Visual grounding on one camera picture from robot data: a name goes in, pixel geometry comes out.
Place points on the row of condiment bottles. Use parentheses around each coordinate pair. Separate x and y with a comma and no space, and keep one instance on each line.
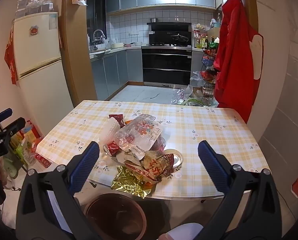
(208,43)

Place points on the cream refrigerator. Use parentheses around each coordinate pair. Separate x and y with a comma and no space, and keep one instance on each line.
(39,55)

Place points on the pile of plastic bags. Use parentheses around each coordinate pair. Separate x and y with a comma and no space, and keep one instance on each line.
(193,96)

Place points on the brown round trash bin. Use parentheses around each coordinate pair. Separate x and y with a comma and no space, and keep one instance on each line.
(101,205)

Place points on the dark red snack wrapper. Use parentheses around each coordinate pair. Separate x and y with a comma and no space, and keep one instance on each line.
(112,148)
(117,118)

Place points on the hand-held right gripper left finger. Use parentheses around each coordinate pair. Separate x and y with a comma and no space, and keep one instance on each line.
(85,165)

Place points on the yellow checkered tablecloth table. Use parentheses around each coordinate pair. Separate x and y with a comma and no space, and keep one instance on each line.
(213,130)

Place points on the gold foil wrapper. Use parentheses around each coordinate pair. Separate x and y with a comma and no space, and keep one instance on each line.
(126,182)

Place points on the steel pot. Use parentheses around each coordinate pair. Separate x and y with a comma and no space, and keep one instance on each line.
(154,20)

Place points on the grey lower cabinets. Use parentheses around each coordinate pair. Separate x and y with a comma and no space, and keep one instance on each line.
(111,72)

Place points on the dark kitchen window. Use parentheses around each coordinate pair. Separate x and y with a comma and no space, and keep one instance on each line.
(96,12)

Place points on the black built-in oven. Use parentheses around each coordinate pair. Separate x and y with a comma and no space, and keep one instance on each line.
(166,65)

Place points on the black range hood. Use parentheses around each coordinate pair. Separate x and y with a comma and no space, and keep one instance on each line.
(168,28)

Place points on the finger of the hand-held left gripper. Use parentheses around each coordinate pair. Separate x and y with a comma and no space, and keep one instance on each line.
(3,115)
(14,127)

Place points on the red hanging decoration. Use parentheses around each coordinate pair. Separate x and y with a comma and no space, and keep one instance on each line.
(11,60)

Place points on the clear plastic containers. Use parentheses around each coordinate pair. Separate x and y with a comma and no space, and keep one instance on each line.
(35,3)

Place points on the red apron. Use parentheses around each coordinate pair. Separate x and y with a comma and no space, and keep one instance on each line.
(236,55)

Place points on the metal can lid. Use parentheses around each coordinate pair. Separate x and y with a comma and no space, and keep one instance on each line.
(179,158)

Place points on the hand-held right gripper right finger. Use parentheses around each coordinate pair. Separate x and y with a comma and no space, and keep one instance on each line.
(212,165)

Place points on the person's right leg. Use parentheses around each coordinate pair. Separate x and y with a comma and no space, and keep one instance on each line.
(183,232)

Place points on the clear plastic packaging bag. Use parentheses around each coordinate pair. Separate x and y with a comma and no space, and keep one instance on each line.
(141,132)

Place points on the red yellow wrapper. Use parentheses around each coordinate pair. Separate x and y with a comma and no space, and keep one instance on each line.
(154,165)

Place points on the red snack pack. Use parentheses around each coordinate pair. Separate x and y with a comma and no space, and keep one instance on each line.
(42,160)

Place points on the pile of snack bags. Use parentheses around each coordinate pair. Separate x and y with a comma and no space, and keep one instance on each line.
(24,145)

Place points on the chrome kitchen faucet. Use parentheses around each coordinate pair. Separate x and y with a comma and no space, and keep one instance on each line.
(99,33)

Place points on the wooden door frame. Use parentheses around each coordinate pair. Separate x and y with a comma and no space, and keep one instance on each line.
(74,55)

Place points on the red fridge magnet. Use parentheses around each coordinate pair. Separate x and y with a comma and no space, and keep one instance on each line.
(34,30)

